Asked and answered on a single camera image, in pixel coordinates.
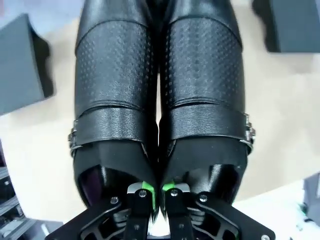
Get grey box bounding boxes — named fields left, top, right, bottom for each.
left=300, top=171, right=320, bottom=227

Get aluminium frame rack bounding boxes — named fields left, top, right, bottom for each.
left=0, top=139, right=63, bottom=240

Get black shoe stand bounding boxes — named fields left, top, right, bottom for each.
left=0, top=13, right=55, bottom=116
left=251, top=0, right=320, bottom=54

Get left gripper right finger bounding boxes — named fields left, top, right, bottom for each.
left=161, top=181, right=276, bottom=240

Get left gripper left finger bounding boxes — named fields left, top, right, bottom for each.
left=46, top=181, right=158, bottom=240

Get black leather buckle shoe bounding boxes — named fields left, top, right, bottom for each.
left=71, top=0, right=161, bottom=211
left=157, top=0, right=256, bottom=204

